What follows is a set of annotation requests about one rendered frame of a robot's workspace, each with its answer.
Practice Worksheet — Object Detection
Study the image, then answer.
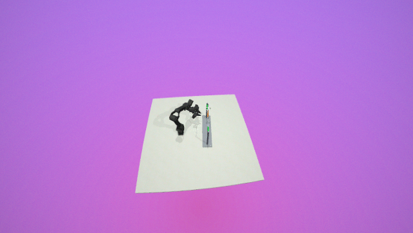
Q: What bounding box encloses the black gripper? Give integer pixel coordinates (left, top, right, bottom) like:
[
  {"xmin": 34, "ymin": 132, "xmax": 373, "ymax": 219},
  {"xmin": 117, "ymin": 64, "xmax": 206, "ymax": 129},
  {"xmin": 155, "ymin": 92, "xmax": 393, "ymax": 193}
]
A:
[{"xmin": 189, "ymin": 107, "xmax": 201, "ymax": 119}]

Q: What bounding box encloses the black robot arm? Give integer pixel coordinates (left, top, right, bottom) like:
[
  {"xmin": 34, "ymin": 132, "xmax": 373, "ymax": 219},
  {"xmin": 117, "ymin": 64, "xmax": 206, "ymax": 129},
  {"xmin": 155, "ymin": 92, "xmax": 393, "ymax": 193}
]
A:
[{"xmin": 169, "ymin": 99, "xmax": 199, "ymax": 136}]

